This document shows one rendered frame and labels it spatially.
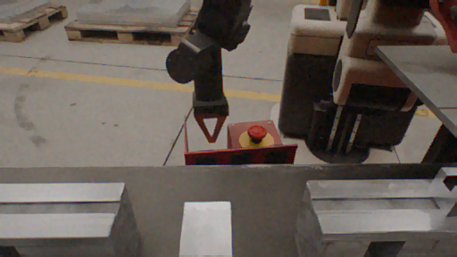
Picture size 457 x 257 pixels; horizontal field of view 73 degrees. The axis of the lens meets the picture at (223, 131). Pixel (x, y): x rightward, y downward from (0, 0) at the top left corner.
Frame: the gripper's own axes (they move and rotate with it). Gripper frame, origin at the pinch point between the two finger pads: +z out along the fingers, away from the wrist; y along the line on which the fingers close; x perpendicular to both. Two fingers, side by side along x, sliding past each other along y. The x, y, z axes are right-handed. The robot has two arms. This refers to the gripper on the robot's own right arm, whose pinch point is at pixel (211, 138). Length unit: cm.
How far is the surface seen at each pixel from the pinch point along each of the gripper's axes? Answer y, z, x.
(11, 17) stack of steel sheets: -283, -17, -176
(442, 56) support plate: 17.0, -18.0, 33.4
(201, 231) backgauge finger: 41.8, -12.3, -3.1
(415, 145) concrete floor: -92, 58, 124
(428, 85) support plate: 24.3, -16.1, 26.2
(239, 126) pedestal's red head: -3.4, -1.0, 6.4
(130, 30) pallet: -253, -1, -58
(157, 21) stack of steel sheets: -255, -8, -33
